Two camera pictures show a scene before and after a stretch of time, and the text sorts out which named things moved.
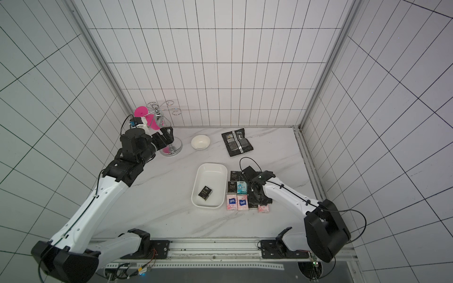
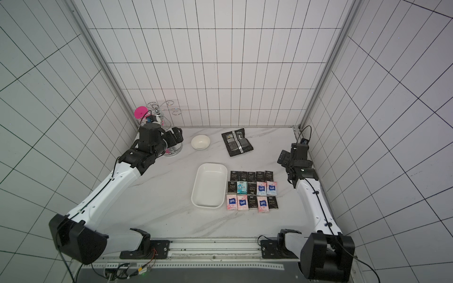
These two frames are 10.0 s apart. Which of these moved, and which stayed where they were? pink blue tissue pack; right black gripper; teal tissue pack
Moved: right black gripper
Stayed: pink blue tissue pack; teal tissue pack
